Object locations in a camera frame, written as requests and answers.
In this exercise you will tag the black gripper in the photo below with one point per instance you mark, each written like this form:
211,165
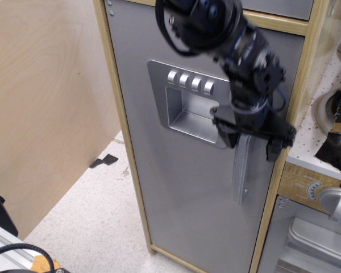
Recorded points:
260,122

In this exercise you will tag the silver fridge door handle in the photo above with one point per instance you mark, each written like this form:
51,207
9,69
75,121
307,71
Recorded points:
238,190

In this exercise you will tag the grey toy fridge door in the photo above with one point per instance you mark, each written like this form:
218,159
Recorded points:
185,182

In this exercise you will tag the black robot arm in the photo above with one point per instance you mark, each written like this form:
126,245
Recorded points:
219,29

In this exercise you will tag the silver ice dispenser panel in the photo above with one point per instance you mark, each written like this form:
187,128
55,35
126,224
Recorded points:
184,99

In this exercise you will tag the silver oven knob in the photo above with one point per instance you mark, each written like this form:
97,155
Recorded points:
330,200

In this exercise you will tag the white toy sink counter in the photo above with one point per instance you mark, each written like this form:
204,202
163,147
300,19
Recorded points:
311,136

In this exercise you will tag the grey toy oven door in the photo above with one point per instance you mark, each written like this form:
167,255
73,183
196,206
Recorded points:
280,254

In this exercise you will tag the grey freezer door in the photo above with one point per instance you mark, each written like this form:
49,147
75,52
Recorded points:
298,9

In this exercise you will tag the black tape on floor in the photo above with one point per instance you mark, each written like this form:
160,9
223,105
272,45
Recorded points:
107,160

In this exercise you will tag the plywood board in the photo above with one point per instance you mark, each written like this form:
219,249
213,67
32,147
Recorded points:
57,109

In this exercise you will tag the orange tape patch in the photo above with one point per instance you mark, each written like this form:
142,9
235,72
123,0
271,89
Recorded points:
40,264

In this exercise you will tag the black box at left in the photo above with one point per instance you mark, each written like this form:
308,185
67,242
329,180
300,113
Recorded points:
5,220

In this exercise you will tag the silver oven door handle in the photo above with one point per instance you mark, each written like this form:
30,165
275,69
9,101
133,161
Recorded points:
317,239

